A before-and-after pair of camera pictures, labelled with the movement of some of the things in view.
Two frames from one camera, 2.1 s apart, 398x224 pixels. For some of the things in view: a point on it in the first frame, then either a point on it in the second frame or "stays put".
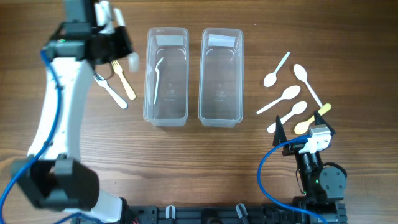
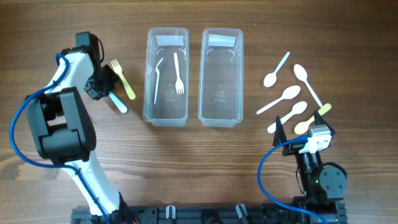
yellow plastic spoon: (302, 127) stays put
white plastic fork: (158, 74) stays put
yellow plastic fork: (118, 70) stays put
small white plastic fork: (134, 62) → (179, 84)
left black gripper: (127, 45) → (98, 93)
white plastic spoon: (298, 108) stays put
